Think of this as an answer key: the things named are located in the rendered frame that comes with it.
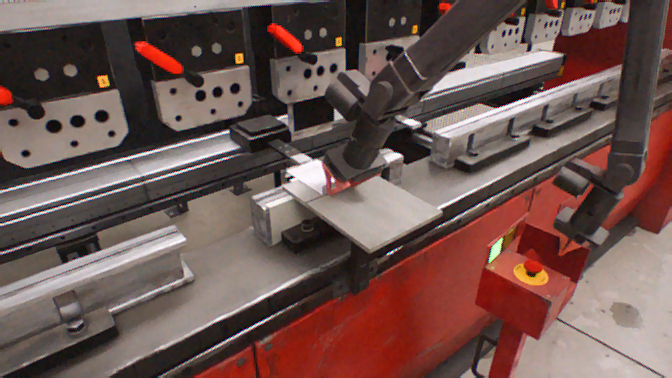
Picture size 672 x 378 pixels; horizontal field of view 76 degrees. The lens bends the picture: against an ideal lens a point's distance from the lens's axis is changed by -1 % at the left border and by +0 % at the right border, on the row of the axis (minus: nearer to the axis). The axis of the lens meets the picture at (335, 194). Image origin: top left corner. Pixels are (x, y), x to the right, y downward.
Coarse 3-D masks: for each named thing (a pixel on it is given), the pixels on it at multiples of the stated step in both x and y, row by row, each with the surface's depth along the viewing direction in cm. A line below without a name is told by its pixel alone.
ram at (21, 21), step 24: (48, 0) 51; (72, 0) 52; (96, 0) 54; (120, 0) 55; (144, 0) 57; (168, 0) 59; (192, 0) 61; (216, 0) 63; (240, 0) 65; (264, 0) 67; (288, 0) 70; (0, 24) 49; (24, 24) 50; (48, 24) 52; (72, 24) 53
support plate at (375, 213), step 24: (288, 192) 86; (312, 192) 85; (360, 192) 85; (384, 192) 85; (336, 216) 78; (360, 216) 78; (384, 216) 78; (408, 216) 78; (432, 216) 78; (360, 240) 72; (384, 240) 72
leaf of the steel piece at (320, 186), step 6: (318, 168) 94; (300, 174) 91; (306, 174) 91; (312, 174) 91; (318, 174) 91; (300, 180) 89; (306, 180) 89; (312, 180) 89; (318, 180) 89; (324, 180) 89; (348, 180) 87; (312, 186) 87; (318, 186) 87; (324, 186) 83; (318, 192) 85; (324, 192) 84
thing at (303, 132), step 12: (288, 108) 84; (300, 108) 84; (312, 108) 86; (324, 108) 87; (288, 120) 85; (300, 120) 85; (312, 120) 87; (324, 120) 89; (300, 132) 87; (312, 132) 89
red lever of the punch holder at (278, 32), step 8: (272, 24) 67; (272, 32) 66; (280, 32) 67; (280, 40) 68; (288, 40) 68; (296, 40) 69; (288, 48) 70; (296, 48) 70; (304, 56) 72; (312, 56) 72; (312, 64) 72
